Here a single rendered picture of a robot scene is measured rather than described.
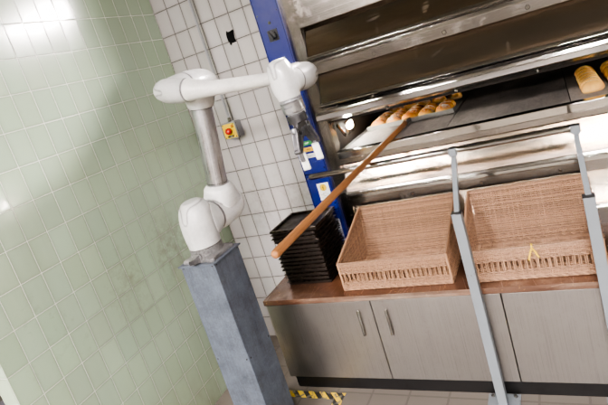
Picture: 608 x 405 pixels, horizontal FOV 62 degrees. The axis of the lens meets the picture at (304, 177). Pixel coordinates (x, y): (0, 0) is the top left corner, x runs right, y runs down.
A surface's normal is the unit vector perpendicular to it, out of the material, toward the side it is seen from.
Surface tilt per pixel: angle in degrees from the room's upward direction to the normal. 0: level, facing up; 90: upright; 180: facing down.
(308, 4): 90
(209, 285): 90
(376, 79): 70
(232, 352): 90
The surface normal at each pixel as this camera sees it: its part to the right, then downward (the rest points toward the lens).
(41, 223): 0.87, -0.17
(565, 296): -0.40, 0.32
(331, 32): -0.47, -0.02
